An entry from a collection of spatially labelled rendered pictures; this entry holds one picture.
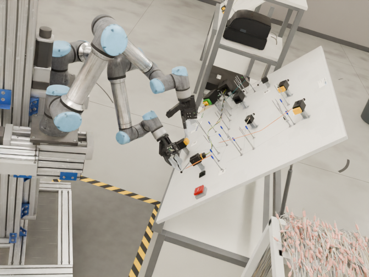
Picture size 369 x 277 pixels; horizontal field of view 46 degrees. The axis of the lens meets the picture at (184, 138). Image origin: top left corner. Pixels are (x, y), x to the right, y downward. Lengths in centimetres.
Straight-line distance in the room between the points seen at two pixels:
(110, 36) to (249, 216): 136
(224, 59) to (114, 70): 326
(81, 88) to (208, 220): 105
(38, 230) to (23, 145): 93
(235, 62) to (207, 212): 315
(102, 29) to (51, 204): 165
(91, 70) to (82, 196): 184
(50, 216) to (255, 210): 138
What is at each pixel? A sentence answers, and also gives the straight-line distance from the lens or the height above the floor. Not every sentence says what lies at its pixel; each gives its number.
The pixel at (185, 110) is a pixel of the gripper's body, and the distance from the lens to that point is 221.
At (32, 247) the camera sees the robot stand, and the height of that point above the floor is 21.
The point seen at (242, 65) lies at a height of 52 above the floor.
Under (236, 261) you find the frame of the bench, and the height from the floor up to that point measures 79.
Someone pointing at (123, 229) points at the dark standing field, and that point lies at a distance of 340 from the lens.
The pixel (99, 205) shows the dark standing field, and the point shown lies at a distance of 355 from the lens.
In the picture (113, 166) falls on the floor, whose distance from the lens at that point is 395.
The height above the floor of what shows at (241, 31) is 155.
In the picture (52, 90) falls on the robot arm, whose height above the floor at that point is 139.
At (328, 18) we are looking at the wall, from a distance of 992.
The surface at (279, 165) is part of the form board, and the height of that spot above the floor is 142.
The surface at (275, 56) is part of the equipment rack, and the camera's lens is 312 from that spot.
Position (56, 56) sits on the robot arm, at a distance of 254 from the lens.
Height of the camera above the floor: 243
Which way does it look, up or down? 32 degrees down
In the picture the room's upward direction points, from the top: 18 degrees clockwise
